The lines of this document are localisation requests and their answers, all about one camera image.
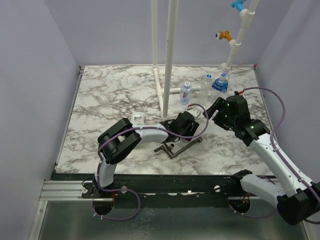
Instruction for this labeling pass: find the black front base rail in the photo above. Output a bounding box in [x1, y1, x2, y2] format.
[41, 172, 255, 212]

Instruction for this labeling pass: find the blue pipe fitting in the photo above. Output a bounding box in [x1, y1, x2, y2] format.
[231, 0, 247, 12]

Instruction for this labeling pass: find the orange nozzle fitting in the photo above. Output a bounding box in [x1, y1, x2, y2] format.
[215, 30, 233, 42]

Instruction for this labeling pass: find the white PVC pipe stand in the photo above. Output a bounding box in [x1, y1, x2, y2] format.
[149, 0, 202, 122]

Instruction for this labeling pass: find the white PVC pipe tree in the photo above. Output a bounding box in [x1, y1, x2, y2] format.
[221, 0, 259, 76]

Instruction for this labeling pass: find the clear plastic bottle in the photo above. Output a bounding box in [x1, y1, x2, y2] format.
[198, 78, 212, 101]

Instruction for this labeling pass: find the red white bottle cap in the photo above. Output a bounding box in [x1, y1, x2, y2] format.
[184, 81, 191, 87]

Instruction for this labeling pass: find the green orange label bottle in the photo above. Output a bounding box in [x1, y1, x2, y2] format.
[131, 111, 146, 126]

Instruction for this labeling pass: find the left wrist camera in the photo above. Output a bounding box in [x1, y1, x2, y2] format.
[191, 107, 202, 120]

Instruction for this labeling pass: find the dark metal faucet handle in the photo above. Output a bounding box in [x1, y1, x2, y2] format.
[153, 137, 203, 159]

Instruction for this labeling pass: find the blue label plastic bottle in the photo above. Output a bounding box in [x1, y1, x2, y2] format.
[212, 78, 229, 93]

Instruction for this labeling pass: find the purple label plastic bottle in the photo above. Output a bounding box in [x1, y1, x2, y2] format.
[179, 84, 193, 106]

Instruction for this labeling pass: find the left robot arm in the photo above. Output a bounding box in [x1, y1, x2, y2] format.
[93, 108, 201, 198]

